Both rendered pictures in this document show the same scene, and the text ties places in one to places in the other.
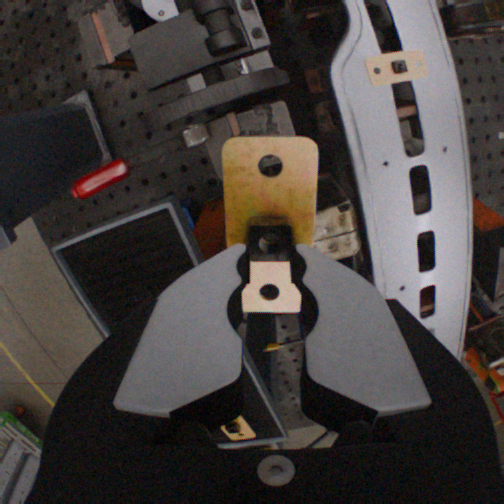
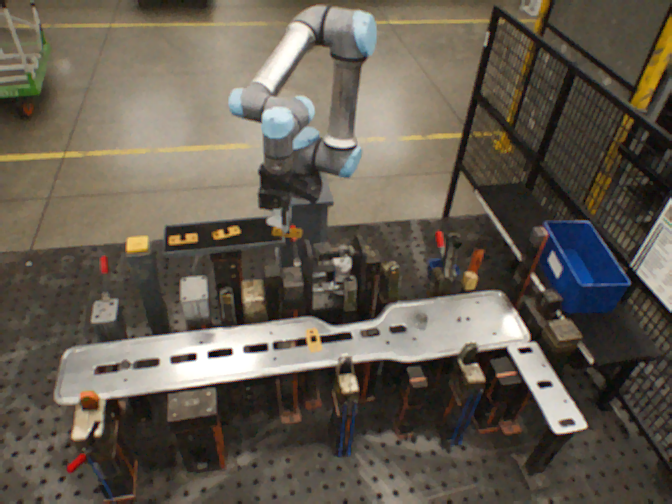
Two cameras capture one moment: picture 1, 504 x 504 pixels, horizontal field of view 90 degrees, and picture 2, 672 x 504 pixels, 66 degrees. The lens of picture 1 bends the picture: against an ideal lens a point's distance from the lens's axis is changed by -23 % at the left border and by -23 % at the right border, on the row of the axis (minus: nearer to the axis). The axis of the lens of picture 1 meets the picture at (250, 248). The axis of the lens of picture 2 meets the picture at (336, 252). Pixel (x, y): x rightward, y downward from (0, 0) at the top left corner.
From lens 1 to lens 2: 141 cm
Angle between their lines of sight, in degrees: 50
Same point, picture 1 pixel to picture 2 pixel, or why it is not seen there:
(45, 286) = not seen: hidden behind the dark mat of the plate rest
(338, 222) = (258, 294)
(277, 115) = (298, 283)
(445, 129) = (284, 359)
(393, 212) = (247, 336)
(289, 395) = (36, 345)
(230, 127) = (297, 273)
